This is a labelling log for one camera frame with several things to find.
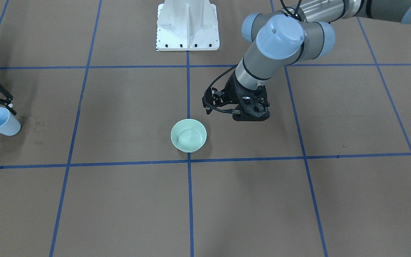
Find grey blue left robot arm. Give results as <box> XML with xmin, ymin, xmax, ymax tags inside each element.
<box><xmin>202</xmin><ymin>0</ymin><xmax>411</xmax><ymax>121</ymax></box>

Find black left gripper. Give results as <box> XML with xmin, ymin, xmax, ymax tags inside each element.
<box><xmin>202</xmin><ymin>73</ymin><xmax>269</xmax><ymax>115</ymax></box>

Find light blue plastic cup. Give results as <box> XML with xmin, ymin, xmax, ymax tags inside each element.
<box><xmin>0</xmin><ymin>107</ymin><xmax>21</xmax><ymax>136</ymax></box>

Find light green ceramic bowl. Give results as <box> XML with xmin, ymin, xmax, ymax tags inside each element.
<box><xmin>170</xmin><ymin>119</ymin><xmax>207</xmax><ymax>153</ymax></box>

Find black camera cable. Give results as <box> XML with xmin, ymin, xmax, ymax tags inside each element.
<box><xmin>202</xmin><ymin>65</ymin><xmax>242</xmax><ymax>115</ymax></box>

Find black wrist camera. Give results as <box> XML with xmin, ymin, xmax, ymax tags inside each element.
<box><xmin>232</xmin><ymin>104</ymin><xmax>270</xmax><ymax>122</ymax></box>

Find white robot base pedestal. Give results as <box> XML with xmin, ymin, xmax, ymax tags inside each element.
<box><xmin>156</xmin><ymin>0</ymin><xmax>220</xmax><ymax>51</ymax></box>

